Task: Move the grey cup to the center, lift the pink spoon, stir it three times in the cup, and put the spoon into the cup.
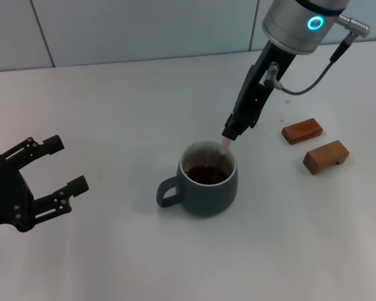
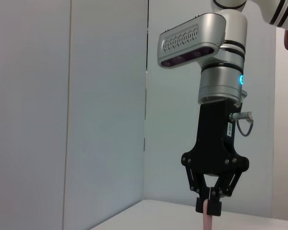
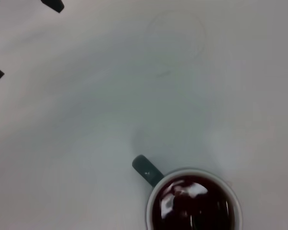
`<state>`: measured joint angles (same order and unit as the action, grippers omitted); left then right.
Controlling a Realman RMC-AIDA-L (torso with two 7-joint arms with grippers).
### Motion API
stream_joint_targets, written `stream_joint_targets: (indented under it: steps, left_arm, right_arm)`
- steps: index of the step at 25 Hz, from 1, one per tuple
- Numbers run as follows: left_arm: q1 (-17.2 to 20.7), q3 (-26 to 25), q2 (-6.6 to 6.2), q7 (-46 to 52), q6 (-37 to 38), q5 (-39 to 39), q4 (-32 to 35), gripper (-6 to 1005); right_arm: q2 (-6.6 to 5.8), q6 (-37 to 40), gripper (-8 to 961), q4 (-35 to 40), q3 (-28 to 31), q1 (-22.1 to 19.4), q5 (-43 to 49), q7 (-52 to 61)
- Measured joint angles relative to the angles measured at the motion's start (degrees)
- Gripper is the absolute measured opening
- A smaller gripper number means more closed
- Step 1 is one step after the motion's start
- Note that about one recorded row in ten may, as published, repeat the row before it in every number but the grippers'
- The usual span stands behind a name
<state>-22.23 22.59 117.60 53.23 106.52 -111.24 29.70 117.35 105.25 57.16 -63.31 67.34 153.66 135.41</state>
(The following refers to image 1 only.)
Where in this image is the grey right gripper cable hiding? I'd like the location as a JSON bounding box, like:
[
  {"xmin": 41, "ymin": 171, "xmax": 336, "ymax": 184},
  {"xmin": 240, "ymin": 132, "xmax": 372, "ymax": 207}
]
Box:
[{"xmin": 280, "ymin": 33, "xmax": 354, "ymax": 95}]

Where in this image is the dark brown tea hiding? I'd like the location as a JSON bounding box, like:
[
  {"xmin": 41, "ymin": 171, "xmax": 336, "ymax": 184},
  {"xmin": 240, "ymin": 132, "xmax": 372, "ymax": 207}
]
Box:
[{"xmin": 185, "ymin": 165, "xmax": 228, "ymax": 186}]

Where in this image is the grey ceramic cup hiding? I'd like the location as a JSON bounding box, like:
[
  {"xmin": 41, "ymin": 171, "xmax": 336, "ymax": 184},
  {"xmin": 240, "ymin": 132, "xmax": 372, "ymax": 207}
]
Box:
[{"xmin": 156, "ymin": 140, "xmax": 239, "ymax": 218}]

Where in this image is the light brown wooden block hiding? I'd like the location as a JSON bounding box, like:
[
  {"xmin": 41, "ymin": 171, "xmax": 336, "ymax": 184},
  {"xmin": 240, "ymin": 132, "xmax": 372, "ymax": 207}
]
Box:
[{"xmin": 302, "ymin": 140, "xmax": 350, "ymax": 176}]

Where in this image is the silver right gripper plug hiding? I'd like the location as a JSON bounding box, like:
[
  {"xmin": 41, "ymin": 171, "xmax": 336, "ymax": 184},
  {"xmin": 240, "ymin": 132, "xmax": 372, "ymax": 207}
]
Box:
[{"xmin": 266, "ymin": 61, "xmax": 285, "ymax": 90}]

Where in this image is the dark brown wooden block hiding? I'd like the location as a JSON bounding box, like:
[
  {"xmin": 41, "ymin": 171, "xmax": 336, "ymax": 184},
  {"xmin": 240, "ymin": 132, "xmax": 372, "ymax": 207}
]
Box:
[{"xmin": 281, "ymin": 117, "xmax": 324, "ymax": 145}]

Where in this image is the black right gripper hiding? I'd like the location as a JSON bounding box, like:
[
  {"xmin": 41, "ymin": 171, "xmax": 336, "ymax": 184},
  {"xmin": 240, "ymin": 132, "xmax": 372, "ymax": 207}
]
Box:
[{"xmin": 222, "ymin": 40, "xmax": 297, "ymax": 140}]

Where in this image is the pink handled metal spoon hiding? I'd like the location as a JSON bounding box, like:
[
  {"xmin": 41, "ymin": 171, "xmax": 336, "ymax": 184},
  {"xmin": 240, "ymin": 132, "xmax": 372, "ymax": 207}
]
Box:
[{"xmin": 214, "ymin": 137, "xmax": 235, "ymax": 180}]

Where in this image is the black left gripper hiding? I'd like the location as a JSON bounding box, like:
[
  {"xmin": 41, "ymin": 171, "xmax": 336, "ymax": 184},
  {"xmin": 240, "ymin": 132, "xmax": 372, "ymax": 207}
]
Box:
[{"xmin": 0, "ymin": 135, "xmax": 90, "ymax": 233}]

